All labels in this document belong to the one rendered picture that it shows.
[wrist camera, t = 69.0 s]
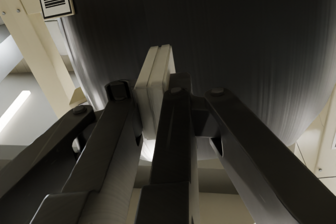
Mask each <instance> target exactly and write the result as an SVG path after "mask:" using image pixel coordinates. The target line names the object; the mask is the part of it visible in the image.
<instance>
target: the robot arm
mask: <svg viewBox="0 0 336 224"><path fill-rule="evenodd" d="M104 88H105V91H106V95H107V99H108V102H107V104H106V106H105V108H104V109H102V110H98V111H95V112H94V109H93V107H92V106H91V105H78V106H76V107H74V108H72V109H71V110H69V111H68V112H67V113H65V114H64V115H63V116H62V117H61V118H60V119H59V120H57V121H56V122H55V123H54V124H53V125H52V126H50V127H49V128H48V129H47V130H46V131H45V132H43V133H42V134H41V135H40V136H39V137H38V138H36V139H35V140H34V141H33V142H32V143H31V144H29V145H28V146H27V147H26V148H25V149H24V150H22V151H21V152H20V153H19V154H18V155H17V156H15V157H14V158H13V159H12V160H11V161H10V162H9V163H7V164H6V165H5V166H4V167H3V168H2V169H0V224H125V223H126V219H127V214H128V210H129V205H130V201H131V196H132V192H133V187H134V183H135V178H136V174H137V169H138V165H139V160H140V156H141V151H142V147H143V142H144V140H143V135H142V130H143V134H144V138H145V139H147V140H155V146H154V151H153V157H152V163H151V169H150V175H149V180H148V184H147V185H143V186H142V187H141V190H140V194H139V199H138V205H137V210H136V215H135V220H134V224H200V202H199V180H198V158H197V149H198V143H197V137H204V138H209V142H210V145H211V146H212V148H213V150H214V152H215V153H216V155H217V157H218V159H219V160H220V162H221V164H222V166H223V167H224V169H225V171H226V173H227V174H228V176H229V178H230V180H231V181H232V183H233V185H234V187H235V188H236V190H237V192H238V194H239V195H240V197H241V199H242V201H243V202H244V204H245V206H246V208H247V209H248V211H249V213H250V215H251V216H252V218H253V220H254V222H255V223H256V224H336V196H335V195H334V194H333V193H332V192H331V191H330V190H329V189H328V188H327V187H326V186H325V185H324V184H323V183H322V182H321V181H320V180H319V179H318V178H317V177H316V176H315V175H314V174H313V173H312V172H311V171H310V170H309V169H308V168H307V167H306V166H305V165H304V164H303V163H302V162H301V161H300V160H299V159H298V157H297V156H296V155H295V154H294V153H293V152H292V151H291V150H290V149H289V148H288V147H287V146H286V145H285V144H284V143H283V142H282V141H281V140H280V139H279V138H278V137H277V136H276V135H275V134H274V133H273V132H272V131H271V130H270V129H269V128H268V127H267V126H266V125H265V124H264V123H263V122H262V121H261V120H260V119H259V118H258V117H257V116H256V115H255V114H254V113H253V112H252V111H251V110H250V109H249V108H248V107H247V106H246V105H245V104H244V103H243V102H242V101H241V100H240V99H239V98H238V97H237V96H236V95H235V94H234V93H233V92H232V91H231V90H230V89H228V88H224V87H216V88H212V89H209V90H207V91H206V92H205V93H204V97H201V96H195V95H193V87H192V80H191V74H190V73H188V72H187V71H186V72H178V73H176V70H175V64H174V58H173V51H172V46H171V45H170V44H166V45H162V46H161V47H159V46H152V47H150V49H149V51H148V53H147V56H146V58H145V61H144V63H143V66H142V69H141V71H140V74H139V76H138V78H137V79H130V80H126V79H120V80H115V81H112V82H110V83H108V84H106V85H105V86H104ZM74 140H75V143H76V145H77V148H78V149H77V151H76V152H74V150H73V147H72V145H73V142H74Z"/></svg>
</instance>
